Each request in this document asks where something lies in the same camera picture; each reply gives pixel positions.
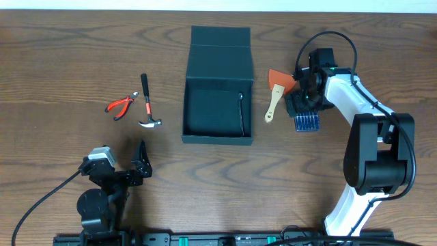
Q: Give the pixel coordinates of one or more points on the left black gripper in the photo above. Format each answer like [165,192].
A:
[120,175]

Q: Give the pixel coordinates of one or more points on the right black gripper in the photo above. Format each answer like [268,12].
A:
[293,104]

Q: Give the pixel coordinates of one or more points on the blue screwdriver set case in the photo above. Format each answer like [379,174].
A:
[307,122]

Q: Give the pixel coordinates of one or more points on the orange scraper wooden handle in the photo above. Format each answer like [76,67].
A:
[280,84]

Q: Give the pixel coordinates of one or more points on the small black claw hammer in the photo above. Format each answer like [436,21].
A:
[151,123]

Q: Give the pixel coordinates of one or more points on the silver combination wrench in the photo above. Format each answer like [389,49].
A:
[240,98]

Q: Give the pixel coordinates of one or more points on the red handled pliers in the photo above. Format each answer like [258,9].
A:
[125,103]

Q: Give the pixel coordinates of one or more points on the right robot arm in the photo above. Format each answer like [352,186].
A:
[379,164]

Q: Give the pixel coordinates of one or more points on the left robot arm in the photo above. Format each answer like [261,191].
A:
[101,209]

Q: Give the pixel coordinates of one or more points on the dark green open box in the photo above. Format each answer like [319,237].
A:
[220,65]

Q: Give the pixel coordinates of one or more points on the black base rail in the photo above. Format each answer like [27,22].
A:
[166,239]

